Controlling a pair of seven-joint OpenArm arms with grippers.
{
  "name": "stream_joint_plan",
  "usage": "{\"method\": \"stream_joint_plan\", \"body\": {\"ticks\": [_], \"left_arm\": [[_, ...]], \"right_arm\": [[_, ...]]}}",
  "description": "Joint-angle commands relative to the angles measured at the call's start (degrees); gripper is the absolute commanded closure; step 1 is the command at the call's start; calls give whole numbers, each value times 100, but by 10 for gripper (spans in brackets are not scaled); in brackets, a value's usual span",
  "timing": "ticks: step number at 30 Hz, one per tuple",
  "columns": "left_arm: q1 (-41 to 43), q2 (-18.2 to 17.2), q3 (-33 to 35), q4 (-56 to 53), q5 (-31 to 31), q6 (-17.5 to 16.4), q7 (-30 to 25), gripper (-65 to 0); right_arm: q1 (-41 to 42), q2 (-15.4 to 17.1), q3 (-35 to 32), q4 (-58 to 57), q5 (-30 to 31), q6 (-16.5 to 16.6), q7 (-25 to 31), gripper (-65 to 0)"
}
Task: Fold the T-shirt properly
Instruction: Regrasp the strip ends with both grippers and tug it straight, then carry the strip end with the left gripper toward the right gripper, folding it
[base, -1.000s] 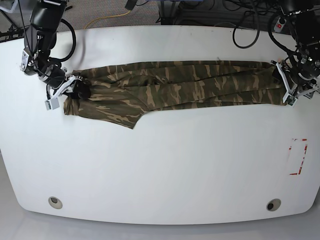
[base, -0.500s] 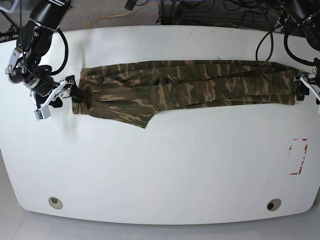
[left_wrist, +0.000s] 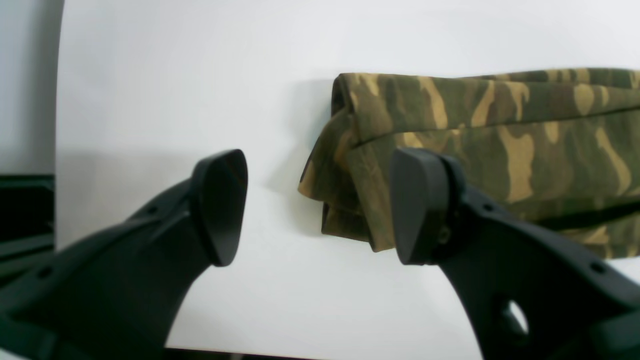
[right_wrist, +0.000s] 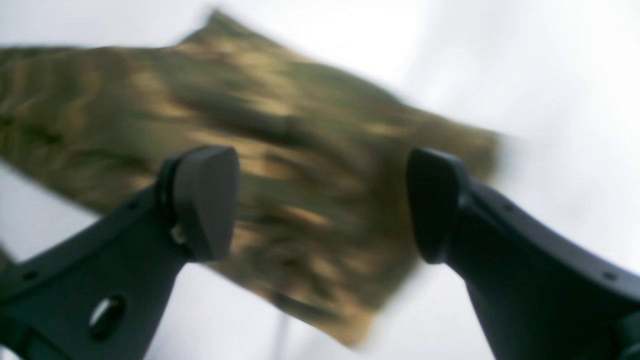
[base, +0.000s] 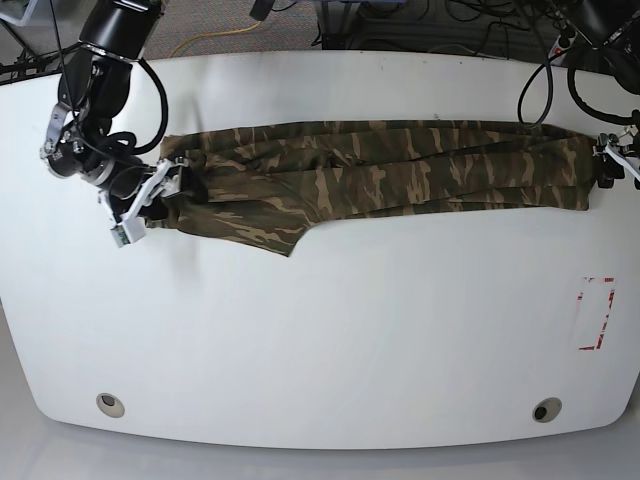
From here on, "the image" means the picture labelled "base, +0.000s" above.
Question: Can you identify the right table cable grommet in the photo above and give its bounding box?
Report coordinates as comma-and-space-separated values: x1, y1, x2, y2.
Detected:
532, 397, 562, 423

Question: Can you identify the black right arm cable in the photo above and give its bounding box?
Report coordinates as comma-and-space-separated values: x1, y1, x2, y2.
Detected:
49, 0, 170, 156

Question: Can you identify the camouflage T-shirt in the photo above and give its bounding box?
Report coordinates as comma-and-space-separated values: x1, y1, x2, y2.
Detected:
159, 120, 599, 256

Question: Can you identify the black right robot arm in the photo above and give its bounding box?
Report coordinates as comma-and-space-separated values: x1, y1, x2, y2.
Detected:
40, 1, 206, 230

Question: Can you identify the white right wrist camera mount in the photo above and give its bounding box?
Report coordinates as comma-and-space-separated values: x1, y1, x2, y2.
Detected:
98, 157, 188, 248

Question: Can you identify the red tape rectangle marking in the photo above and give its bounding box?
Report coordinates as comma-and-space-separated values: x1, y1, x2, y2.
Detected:
571, 277, 616, 351

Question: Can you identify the yellow cable on floor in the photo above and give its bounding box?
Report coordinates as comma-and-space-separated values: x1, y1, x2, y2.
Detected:
168, 19, 261, 60

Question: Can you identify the white power strip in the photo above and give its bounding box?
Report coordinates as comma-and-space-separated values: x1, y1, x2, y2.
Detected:
549, 16, 577, 66

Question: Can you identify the left table cable grommet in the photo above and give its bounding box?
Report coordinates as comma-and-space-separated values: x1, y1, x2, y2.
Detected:
96, 393, 125, 418

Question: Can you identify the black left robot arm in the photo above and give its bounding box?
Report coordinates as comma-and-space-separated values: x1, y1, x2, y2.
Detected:
559, 1, 639, 188

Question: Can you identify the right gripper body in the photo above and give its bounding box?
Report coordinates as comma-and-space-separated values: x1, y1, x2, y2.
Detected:
99, 161, 152, 210

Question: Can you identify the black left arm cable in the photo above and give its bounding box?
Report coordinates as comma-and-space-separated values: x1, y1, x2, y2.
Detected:
517, 0, 640, 129

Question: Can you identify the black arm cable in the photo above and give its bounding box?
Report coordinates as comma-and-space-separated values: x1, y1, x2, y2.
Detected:
517, 0, 640, 129
49, 0, 170, 156

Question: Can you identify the black tripod on floor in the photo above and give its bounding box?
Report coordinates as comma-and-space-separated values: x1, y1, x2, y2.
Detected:
1, 20, 79, 86

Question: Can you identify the table cable grommet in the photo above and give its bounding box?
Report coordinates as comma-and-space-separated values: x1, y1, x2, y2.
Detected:
532, 397, 562, 423
96, 393, 125, 418

